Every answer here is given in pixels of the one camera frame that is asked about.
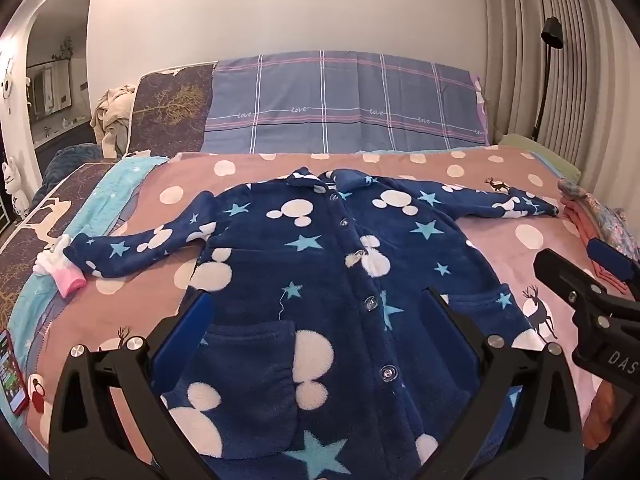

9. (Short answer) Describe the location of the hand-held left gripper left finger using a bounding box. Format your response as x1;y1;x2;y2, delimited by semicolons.
47;291;236;480

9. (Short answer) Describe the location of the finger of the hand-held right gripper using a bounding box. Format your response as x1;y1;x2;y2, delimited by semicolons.
532;248;640;322
586;237;640;286

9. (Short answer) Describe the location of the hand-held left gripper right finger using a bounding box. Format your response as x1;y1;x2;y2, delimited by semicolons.
419;286;586;480

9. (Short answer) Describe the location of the blue fleece pajama top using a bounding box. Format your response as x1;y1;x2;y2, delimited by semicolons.
64;167;561;480

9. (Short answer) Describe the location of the beige clothes pile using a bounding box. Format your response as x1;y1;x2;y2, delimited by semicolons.
90;86;137;158

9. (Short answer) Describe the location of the floral folded cloth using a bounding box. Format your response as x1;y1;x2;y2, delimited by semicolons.
557;178;640;261

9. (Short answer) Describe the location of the salmon pink folded cloth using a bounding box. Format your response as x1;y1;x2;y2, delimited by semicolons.
562;197;628;296

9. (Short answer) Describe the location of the orange cloth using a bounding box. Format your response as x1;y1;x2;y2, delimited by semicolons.
582;375;640;451

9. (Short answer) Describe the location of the pink polka dot blanket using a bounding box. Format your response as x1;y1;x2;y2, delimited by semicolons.
20;144;640;466

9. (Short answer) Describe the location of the light green cloth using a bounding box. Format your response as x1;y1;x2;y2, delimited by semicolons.
500;133;583;183

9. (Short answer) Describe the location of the pink and white sock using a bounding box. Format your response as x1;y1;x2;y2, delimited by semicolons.
34;234;87;298

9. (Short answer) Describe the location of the phone with red case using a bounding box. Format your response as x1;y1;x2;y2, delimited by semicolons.
0;329;29;416

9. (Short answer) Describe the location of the brown and teal print quilt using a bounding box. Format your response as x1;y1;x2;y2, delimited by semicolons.
0;155;171;426

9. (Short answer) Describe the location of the grey pleated curtain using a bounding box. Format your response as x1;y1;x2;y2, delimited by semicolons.
482;0;640;221

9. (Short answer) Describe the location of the black floor lamp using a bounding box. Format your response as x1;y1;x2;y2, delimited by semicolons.
531;16;565;143

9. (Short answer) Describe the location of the dark blue fuzzy blanket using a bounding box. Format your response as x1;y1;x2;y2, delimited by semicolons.
30;143;103;206

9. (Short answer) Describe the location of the white cat figurine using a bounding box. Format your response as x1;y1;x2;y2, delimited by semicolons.
1;157;28;221

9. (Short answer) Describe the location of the brown tree-print pillow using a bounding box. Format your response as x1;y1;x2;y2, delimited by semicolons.
127;62;218;158

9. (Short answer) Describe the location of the blue plaid pillow cover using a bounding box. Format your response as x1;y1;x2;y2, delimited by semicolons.
202;50;493;155

